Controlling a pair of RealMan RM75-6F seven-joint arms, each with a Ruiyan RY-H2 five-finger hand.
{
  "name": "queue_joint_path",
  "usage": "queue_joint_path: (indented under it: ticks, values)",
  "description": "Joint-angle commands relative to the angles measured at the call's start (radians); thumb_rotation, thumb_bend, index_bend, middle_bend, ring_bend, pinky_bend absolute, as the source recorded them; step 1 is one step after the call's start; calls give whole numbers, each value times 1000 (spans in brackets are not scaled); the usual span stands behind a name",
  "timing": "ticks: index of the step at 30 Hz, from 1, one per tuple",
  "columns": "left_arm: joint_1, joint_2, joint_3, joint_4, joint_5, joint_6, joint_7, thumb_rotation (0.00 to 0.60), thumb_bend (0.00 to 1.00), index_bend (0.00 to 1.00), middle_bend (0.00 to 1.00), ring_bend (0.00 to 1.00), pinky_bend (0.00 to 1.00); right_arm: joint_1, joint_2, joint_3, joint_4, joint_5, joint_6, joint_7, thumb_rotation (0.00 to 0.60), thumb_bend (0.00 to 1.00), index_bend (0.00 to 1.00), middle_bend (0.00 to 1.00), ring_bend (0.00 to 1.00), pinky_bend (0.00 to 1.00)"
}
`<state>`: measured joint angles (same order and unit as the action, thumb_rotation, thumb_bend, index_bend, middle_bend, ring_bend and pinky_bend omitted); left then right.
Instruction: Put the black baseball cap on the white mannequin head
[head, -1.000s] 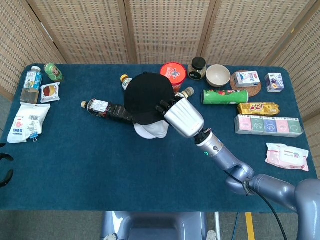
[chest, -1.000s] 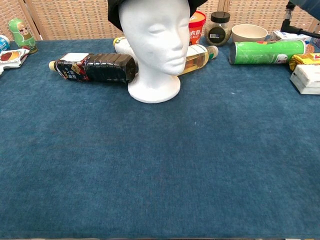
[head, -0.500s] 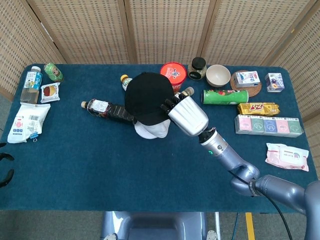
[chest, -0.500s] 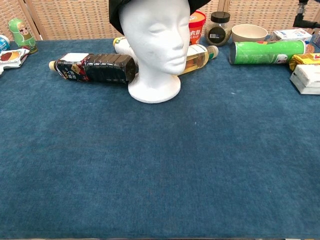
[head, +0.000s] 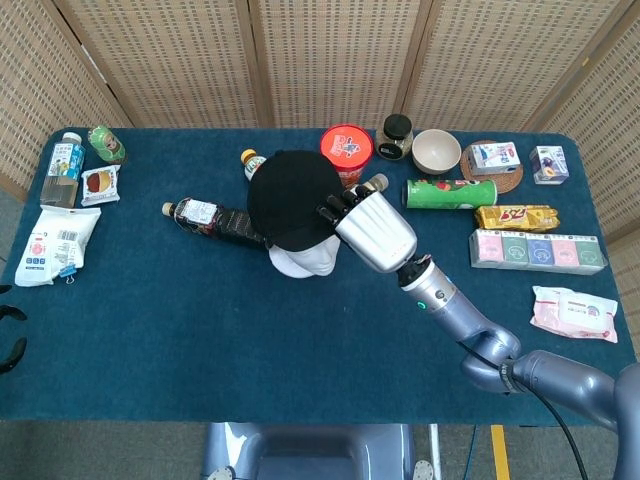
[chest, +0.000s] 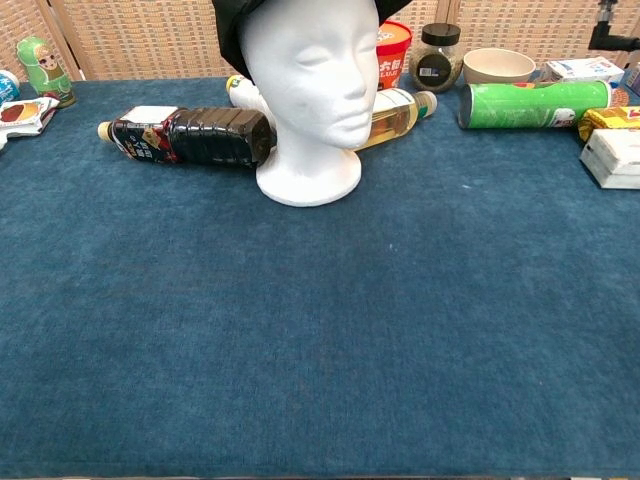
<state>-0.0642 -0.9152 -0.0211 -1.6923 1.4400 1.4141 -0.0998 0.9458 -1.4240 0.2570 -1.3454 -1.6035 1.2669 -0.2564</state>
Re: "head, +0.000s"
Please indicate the multi-colour tissue pack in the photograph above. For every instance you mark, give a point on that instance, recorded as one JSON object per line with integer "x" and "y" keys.
{"x": 537, "y": 252}

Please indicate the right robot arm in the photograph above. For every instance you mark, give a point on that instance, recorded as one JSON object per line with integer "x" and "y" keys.
{"x": 500, "y": 350}

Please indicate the white blue milk carton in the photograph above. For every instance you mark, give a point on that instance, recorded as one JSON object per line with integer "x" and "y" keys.
{"x": 495, "y": 157}

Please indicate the green chips can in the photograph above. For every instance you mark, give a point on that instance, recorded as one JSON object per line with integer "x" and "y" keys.
{"x": 450, "y": 194}

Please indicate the blue carpet table cover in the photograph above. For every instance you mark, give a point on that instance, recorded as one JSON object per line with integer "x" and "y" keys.
{"x": 200, "y": 325}

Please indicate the black baseball cap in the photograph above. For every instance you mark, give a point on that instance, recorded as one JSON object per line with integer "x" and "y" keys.
{"x": 295, "y": 200}

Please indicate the grey robot torso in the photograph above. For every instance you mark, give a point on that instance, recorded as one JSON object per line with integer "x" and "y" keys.
{"x": 310, "y": 452}

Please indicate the dark coffee bottle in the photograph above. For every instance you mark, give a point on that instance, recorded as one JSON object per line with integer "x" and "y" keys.
{"x": 215, "y": 220}

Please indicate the pink wet wipes pack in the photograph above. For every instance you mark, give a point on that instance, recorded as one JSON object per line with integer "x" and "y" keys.
{"x": 575, "y": 312}

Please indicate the white foam mannequin head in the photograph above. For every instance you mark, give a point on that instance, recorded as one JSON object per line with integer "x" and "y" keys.
{"x": 305, "y": 262}

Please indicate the white table leg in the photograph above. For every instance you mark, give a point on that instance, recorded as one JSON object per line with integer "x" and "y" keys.
{"x": 435, "y": 450}

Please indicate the blue binder clip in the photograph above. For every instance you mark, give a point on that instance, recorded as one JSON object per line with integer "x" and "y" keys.
{"x": 69, "y": 273}

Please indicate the green matryoshka doll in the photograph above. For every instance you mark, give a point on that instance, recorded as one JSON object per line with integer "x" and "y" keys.
{"x": 107, "y": 145}

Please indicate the white resealable bag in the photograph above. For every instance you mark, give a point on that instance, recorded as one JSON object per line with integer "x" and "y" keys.
{"x": 52, "y": 245}

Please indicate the blue-label water bottle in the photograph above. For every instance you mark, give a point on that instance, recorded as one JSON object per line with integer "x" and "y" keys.
{"x": 62, "y": 170}

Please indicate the yellow-capped white-label bottle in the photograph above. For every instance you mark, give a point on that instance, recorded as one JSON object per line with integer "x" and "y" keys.
{"x": 252, "y": 162}

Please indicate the woven wooden folding screen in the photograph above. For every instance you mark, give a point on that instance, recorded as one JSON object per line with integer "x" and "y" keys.
{"x": 175, "y": 60}

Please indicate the glass jar black lid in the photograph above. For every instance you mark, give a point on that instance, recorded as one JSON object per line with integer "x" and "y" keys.
{"x": 395, "y": 135}

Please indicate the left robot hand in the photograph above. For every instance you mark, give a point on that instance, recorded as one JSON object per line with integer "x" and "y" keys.
{"x": 12, "y": 312}

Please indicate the purple drink carton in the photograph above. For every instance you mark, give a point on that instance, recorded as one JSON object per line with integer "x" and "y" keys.
{"x": 549, "y": 164}

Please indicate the beige bowl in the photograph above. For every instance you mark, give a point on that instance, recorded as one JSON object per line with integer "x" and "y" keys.
{"x": 436, "y": 150}

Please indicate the round woven coaster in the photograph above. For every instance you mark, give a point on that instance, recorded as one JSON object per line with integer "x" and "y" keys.
{"x": 505, "y": 182}

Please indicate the small chestnut snack packet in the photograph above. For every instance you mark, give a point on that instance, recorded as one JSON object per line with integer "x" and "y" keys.
{"x": 101, "y": 185}

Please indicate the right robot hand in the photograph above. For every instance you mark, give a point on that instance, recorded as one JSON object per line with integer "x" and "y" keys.
{"x": 375, "y": 232}

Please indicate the red instant noodle cup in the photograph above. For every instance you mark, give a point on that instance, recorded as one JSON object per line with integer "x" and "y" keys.
{"x": 347, "y": 147}

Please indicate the yellow biscuit pack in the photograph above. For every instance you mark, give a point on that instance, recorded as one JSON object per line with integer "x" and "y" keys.
{"x": 515, "y": 217}

